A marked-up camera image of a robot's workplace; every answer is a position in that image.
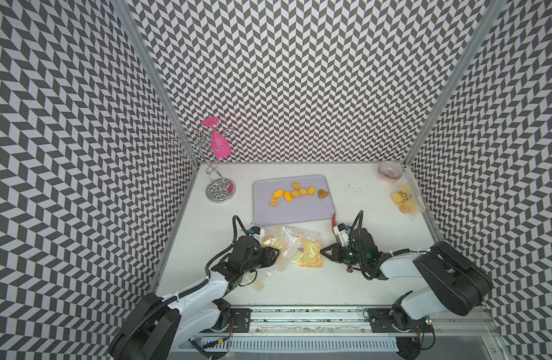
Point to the aluminium mounting rail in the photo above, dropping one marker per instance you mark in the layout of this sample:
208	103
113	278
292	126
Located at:
351	321

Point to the small pink stacked bowls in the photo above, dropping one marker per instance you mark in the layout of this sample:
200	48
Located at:
389	171

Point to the heart shaped brown cookie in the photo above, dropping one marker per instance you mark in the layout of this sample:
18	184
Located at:
322	193

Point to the lavender plastic tray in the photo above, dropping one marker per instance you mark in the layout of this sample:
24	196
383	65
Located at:
292	207

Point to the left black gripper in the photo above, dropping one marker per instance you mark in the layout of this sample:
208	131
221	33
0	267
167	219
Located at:
268	256

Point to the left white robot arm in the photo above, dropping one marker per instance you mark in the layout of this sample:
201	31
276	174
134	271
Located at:
159	324

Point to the yellow rectangular cookie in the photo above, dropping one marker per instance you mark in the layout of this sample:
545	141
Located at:
311	191

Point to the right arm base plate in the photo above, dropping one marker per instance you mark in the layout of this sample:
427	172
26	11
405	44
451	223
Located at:
387	320

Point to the clear resealable bag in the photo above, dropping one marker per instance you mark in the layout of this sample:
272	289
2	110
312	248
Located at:
304	247
407	200

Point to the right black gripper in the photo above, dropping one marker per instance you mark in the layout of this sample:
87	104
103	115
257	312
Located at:
336	252

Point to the yellow fish shaped cookie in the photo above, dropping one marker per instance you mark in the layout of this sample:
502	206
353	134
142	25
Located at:
277	194

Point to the metal wire glass rack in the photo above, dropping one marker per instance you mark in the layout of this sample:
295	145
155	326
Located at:
197	151

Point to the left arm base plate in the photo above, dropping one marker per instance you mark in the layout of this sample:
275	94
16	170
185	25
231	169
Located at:
240	318

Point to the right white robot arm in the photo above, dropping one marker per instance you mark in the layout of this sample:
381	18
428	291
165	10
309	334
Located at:
453	282

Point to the pink plastic wine glass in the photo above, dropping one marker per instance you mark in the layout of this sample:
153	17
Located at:
219	144

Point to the red metal tongs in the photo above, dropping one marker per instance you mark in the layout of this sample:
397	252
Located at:
349	266

